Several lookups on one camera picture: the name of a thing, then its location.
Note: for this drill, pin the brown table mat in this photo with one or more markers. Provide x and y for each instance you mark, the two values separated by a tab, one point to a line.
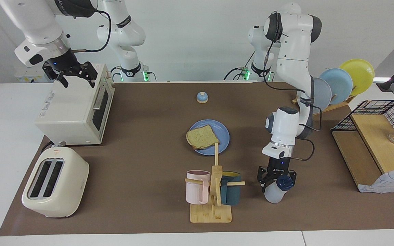
142	171

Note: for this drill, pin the light blue round plate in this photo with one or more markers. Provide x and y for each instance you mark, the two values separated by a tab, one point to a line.
340	83

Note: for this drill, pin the yellow round plate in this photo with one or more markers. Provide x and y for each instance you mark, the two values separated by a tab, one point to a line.
361	73

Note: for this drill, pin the white toaster oven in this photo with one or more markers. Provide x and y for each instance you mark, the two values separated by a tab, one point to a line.
70	109

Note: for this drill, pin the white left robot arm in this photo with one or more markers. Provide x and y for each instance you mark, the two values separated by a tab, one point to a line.
286	126

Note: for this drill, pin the cream two-slot toaster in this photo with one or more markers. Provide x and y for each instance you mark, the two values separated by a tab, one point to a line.
70	184

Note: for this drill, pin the pink mug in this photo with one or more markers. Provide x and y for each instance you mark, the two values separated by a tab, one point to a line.
197	191

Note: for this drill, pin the white power box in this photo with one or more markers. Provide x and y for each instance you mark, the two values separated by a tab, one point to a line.
26	76

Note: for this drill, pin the toasted bread slice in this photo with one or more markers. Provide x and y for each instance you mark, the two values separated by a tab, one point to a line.
202	137

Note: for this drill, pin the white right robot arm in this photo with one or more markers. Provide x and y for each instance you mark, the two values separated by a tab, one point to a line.
36	20

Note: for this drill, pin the wooden mug tree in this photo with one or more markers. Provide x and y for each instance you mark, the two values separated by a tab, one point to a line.
212	213

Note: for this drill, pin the dark teal mug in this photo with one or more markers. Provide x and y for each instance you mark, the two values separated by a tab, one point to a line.
233	193

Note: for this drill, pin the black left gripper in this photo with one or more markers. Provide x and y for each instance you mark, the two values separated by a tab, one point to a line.
277	165

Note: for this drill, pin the small blue call bell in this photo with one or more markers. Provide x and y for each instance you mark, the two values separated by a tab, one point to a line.
202	98

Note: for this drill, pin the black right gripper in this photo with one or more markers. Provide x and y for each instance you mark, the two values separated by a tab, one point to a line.
63	62

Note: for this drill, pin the grey round plate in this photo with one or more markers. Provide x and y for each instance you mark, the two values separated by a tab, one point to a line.
323	94

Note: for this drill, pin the wooden plate rack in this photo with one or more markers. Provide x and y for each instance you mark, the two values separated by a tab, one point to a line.
333	106

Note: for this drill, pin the white seasoning bottle blue cap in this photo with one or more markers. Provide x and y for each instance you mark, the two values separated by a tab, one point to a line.
275	193

